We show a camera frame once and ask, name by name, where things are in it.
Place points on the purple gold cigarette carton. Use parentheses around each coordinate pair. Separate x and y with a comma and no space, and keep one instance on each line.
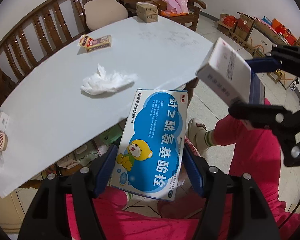
(91,44)

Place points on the white small carton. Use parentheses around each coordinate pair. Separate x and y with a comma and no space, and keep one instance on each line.
(3,121)

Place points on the cardboard boxes pile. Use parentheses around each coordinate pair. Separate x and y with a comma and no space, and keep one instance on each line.
(258,38)

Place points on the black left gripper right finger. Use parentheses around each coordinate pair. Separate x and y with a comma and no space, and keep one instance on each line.
(232,203)

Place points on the beige cushion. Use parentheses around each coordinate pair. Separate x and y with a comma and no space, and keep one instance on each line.
(105,11)

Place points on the blue white medicine box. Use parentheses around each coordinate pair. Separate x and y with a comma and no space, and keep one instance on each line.
(149,157)

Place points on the white slipper foot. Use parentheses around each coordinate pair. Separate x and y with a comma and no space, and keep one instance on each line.
(201,138)

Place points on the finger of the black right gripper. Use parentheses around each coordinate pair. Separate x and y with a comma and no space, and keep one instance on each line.
(284,125)
(283,57)

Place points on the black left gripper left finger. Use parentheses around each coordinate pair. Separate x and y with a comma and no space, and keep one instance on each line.
(47,216)

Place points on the white small box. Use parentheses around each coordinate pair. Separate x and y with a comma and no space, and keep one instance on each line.
(226,73)

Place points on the brown wooden bench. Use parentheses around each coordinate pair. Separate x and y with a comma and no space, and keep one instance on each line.
(16,57)

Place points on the white tissue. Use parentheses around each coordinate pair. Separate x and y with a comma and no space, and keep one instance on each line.
(102,82)

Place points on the red pants leg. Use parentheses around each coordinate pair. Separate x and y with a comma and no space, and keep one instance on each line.
(257,152)

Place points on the brown carton box pair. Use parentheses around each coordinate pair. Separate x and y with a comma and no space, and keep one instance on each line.
(147,12)

